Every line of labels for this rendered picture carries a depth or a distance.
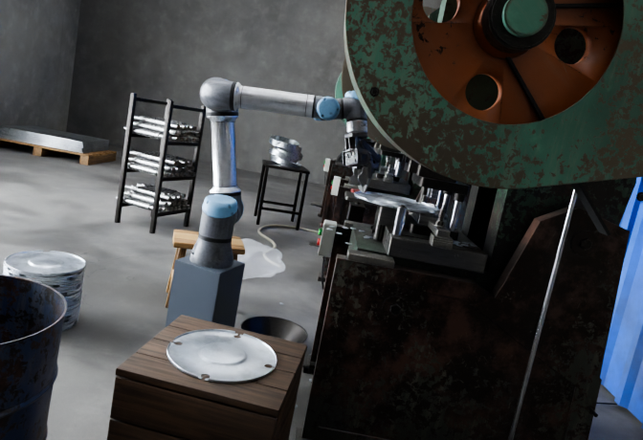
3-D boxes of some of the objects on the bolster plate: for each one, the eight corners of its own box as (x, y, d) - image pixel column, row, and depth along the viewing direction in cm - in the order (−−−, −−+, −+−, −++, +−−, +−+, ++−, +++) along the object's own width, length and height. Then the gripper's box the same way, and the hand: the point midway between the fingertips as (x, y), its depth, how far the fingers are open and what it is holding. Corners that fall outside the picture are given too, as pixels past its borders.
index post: (392, 234, 161) (399, 205, 160) (391, 232, 164) (398, 203, 163) (401, 236, 161) (408, 206, 160) (400, 234, 164) (407, 205, 163)
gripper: (339, 135, 189) (342, 193, 187) (358, 130, 182) (362, 190, 181) (354, 137, 195) (357, 193, 193) (373, 133, 189) (377, 191, 187)
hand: (364, 188), depth 189 cm, fingers closed
